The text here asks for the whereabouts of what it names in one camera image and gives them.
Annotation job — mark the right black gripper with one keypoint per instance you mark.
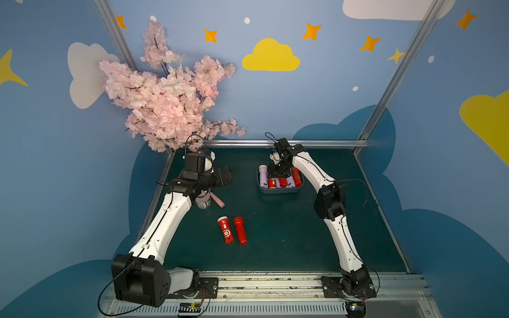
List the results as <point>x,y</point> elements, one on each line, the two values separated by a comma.
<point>279,170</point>

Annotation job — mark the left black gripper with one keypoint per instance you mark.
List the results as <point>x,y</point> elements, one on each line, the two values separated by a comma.
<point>222,177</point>

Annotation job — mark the purple flashlight yellow head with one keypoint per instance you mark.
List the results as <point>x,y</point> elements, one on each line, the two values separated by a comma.
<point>290,182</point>

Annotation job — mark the red flashlight slanted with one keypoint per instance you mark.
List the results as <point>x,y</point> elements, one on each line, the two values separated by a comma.
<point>297,177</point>

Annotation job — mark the blue-grey plastic storage box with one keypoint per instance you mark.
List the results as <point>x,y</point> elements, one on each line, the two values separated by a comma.
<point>278,190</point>

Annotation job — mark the red flashlight white logo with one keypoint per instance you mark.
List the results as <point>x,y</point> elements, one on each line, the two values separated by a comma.
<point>272,183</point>

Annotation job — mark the red flashlight white head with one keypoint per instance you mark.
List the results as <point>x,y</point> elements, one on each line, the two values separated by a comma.
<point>226,230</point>

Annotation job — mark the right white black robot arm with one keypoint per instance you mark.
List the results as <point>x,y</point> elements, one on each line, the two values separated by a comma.
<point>330,205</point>

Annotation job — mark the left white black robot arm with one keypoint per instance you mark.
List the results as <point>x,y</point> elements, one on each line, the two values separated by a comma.
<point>139,277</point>

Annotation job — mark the metal tin can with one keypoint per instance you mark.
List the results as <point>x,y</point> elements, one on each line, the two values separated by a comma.
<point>203,201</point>

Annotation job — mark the pink cherry blossom tree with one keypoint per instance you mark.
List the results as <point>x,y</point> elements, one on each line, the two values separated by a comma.
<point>169,111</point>

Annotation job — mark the left control circuit board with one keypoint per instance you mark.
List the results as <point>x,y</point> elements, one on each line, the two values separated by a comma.
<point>186,309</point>

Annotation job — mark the control circuit board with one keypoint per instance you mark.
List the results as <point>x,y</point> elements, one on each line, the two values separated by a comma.
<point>355,310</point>
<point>186,309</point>

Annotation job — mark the right control circuit board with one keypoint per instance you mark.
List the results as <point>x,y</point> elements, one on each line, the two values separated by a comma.
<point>355,310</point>

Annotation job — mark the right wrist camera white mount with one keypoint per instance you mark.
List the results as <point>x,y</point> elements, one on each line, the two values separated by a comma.
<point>275,157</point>

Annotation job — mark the purple spatula pink handle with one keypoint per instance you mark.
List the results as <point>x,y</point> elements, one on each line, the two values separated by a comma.
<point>218,201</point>

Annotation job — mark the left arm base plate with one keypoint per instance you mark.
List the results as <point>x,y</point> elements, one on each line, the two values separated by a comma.
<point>206,288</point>

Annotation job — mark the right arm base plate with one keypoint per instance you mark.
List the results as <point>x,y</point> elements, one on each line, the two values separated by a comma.
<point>340,287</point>

